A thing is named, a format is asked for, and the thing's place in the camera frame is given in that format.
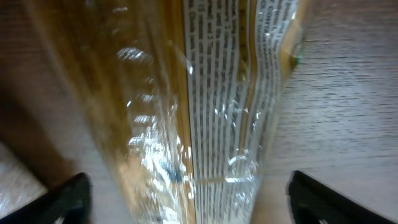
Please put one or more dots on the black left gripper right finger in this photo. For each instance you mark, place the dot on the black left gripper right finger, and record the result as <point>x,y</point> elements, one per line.
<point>312,202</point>

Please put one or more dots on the orange spaghetti packet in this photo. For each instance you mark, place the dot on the orange spaghetti packet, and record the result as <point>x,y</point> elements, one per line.
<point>181,97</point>

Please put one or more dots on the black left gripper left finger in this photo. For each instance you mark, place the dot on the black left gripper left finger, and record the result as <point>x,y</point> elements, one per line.
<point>71,201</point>

